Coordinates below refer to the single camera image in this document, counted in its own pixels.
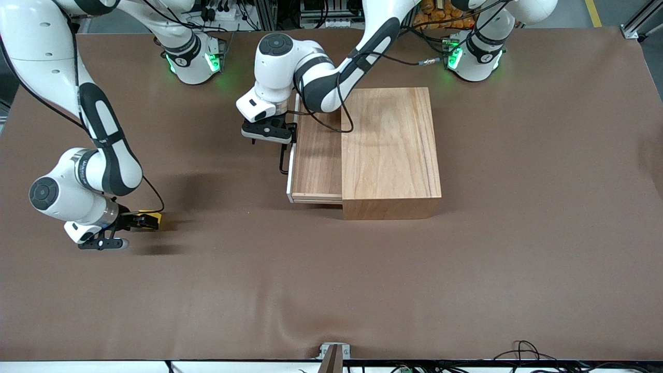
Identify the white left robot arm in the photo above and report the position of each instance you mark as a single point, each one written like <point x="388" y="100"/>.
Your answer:
<point x="277" y="77"/>

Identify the brown table cover mat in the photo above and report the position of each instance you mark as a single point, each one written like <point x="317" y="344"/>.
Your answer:
<point x="331" y="280"/>

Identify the light wooden drawer cabinet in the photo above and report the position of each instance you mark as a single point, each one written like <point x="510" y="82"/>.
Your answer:
<point x="391" y="150"/>

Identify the small yellow block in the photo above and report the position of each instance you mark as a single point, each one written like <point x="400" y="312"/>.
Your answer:
<point x="159" y="217"/>

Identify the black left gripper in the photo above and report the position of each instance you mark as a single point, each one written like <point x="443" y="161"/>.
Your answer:
<point x="286" y="126"/>

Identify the pile of orange items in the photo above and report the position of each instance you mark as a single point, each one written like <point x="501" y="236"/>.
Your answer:
<point x="445" y="14"/>

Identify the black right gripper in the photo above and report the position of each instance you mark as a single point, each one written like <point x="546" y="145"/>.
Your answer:
<point x="126" y="219"/>

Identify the aluminium equipment rack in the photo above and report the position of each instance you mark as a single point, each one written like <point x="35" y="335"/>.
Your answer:
<point x="331" y="13"/>

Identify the white power strip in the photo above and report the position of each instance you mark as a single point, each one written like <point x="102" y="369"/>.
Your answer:
<point x="220" y="15"/>

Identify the wooden drawer with white front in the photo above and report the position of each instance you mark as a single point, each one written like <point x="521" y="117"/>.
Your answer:
<point x="318" y="166"/>

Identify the aluminium frame profile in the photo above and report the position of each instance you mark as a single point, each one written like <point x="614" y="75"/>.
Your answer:
<point x="639" y="23"/>

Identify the metal table edge clamp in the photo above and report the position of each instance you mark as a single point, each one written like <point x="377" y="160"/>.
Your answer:
<point x="334" y="355"/>

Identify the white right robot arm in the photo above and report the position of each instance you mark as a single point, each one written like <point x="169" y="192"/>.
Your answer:
<point x="57" y="67"/>

